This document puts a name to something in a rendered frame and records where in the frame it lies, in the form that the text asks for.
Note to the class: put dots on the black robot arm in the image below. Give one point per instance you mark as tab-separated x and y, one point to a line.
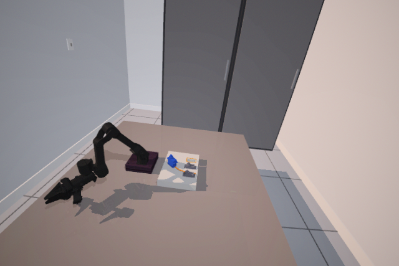
88	169

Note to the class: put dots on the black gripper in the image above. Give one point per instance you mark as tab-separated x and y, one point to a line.
63	191

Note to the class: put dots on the blue micro servo with orange cable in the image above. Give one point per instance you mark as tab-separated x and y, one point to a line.
172	162

